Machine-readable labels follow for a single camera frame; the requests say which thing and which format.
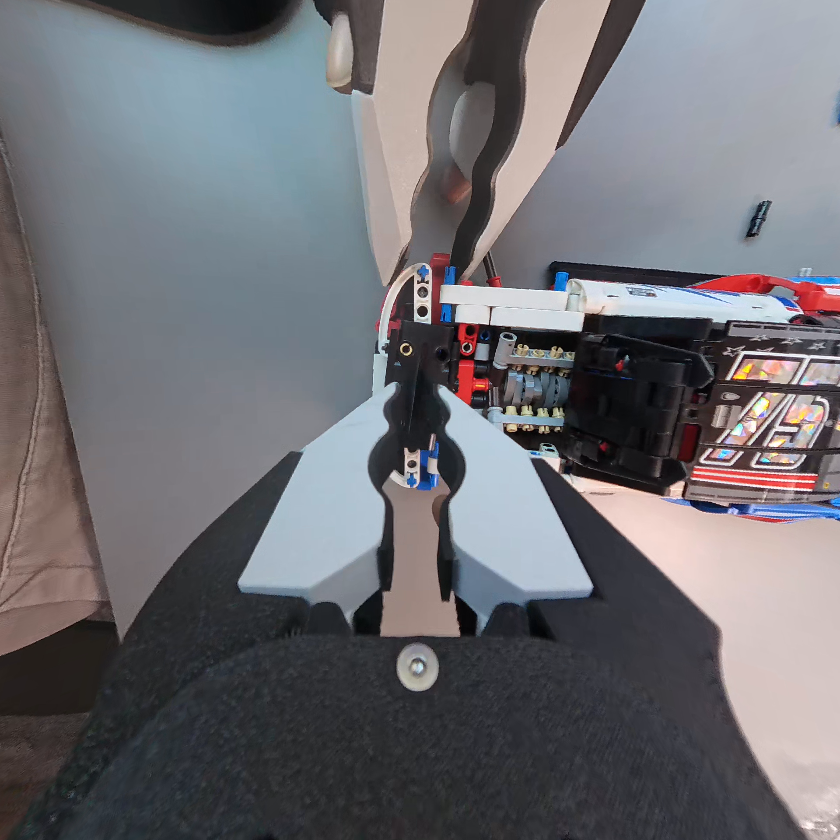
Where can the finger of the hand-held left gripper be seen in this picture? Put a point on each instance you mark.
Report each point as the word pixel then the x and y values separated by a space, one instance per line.
pixel 564 65
pixel 400 98

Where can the black wrist rest pad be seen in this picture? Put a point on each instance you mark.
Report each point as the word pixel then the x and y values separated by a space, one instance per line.
pixel 216 26

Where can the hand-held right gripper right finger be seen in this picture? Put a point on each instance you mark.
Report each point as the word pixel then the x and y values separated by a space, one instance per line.
pixel 518 531

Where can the person's right hand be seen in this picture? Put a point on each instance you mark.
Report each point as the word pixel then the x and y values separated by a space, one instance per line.
pixel 438 508

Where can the person's beige sweatshirt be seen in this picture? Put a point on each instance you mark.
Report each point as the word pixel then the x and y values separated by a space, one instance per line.
pixel 39 459

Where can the person's left hand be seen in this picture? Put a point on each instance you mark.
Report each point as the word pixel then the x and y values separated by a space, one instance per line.
pixel 457 185

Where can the small black brick connector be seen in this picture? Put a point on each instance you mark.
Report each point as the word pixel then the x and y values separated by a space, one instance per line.
pixel 759 218

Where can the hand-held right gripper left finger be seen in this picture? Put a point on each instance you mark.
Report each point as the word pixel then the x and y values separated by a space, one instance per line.
pixel 315 525

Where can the black white brick bumper assembly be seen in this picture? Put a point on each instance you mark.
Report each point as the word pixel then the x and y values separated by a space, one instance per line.
pixel 413 354

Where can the toy brick race car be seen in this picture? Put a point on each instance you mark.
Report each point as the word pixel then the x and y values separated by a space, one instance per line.
pixel 623 407

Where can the grey desk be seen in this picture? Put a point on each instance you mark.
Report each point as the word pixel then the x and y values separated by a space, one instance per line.
pixel 197 262

